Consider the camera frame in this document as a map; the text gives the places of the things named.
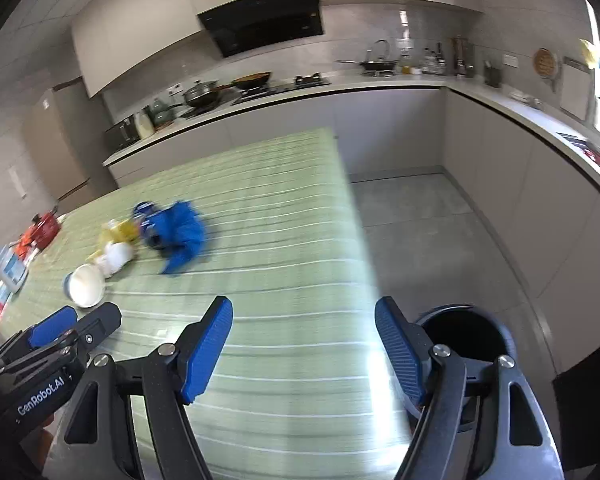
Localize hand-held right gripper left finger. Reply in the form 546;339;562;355
55;296;234;480

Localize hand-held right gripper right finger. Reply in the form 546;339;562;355
374;296;566;480

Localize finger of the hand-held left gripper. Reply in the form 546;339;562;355
0;306;79;363
0;302;123;378

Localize white paper cup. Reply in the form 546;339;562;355
64;263;106;309

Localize white tissue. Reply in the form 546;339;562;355
96;241;133;278

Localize black plastic bucket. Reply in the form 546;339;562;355
411;303;520;436

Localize yellow wrapper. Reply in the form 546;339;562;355
98;219;141;256

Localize white tub with blue label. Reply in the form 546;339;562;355
0;244;29;293

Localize green checkered tablecloth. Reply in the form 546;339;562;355
0;127;413;480

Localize black built-in oven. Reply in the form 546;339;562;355
551;330;600;480

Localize black microwave oven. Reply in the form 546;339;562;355
104;115;141;151

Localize beige refrigerator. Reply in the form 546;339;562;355
22;77;118;201

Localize grey kitchen counter cabinets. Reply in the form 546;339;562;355
102;77;600;376

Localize white kettle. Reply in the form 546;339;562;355
135;111;157;139

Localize grey pot with glass lid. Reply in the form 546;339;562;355
172;79;233;109

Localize frying pan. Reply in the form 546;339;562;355
230;71;273;92

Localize black gas stove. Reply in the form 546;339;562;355
231;74;332;106

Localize black wok with lid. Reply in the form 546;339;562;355
336;39;401;77

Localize black chopstick holder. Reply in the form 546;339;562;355
482;60;503;88

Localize beige upper cabinets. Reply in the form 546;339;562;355
70;0;486;98

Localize metal utensil holder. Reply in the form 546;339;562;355
449;35;477;78

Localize white cutting board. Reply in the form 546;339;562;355
559;57;593;122

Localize black range hood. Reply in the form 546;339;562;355
196;0;326;59

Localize yellow cloth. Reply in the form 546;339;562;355
579;38;600;68

